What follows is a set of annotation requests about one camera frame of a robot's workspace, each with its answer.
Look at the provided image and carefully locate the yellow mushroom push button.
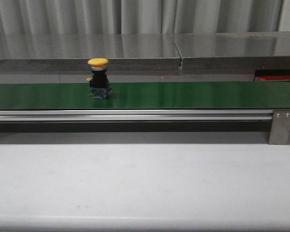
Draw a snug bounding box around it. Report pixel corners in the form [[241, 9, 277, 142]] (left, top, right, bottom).
[[87, 58, 112, 100]]

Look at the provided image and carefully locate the grey counter left slab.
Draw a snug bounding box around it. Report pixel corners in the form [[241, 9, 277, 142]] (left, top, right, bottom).
[[0, 34, 181, 72]]

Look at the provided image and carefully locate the grey counter slab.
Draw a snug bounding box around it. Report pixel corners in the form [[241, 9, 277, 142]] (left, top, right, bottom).
[[174, 31, 290, 71], [0, 34, 181, 72]]

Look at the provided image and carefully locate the green conveyor belt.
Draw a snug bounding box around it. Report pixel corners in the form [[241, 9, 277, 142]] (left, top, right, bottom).
[[0, 81, 290, 110]]

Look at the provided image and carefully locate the grey counter right slab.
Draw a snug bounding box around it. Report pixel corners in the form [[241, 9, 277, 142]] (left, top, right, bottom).
[[174, 31, 290, 71]]

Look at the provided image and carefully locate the red plastic tray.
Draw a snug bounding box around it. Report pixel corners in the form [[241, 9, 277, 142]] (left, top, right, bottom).
[[257, 75, 290, 86]]

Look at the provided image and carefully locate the grey curtain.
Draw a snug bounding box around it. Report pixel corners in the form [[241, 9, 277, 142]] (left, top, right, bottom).
[[0, 0, 283, 35]]

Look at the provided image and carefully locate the steel conveyor support bracket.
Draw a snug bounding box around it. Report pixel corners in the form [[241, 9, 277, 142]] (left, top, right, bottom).
[[268, 109, 290, 145]]

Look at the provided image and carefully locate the aluminium conveyor side rail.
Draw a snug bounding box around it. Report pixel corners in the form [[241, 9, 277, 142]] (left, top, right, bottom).
[[0, 109, 274, 122]]

